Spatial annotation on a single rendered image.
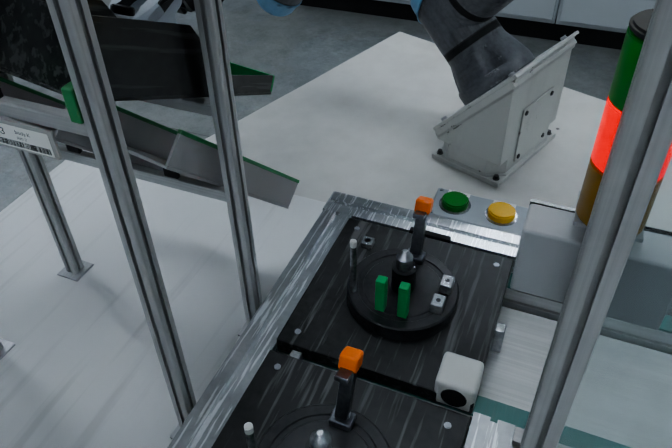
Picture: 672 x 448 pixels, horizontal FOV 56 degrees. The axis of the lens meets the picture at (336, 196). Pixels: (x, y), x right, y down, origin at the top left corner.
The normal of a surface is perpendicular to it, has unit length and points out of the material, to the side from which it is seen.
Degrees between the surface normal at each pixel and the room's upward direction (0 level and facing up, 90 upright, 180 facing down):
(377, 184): 0
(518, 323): 0
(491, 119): 90
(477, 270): 0
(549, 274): 90
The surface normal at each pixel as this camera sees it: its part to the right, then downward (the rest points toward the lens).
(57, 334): -0.02, -0.78
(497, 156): -0.67, 0.47
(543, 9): -0.36, 0.59
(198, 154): 0.84, 0.33
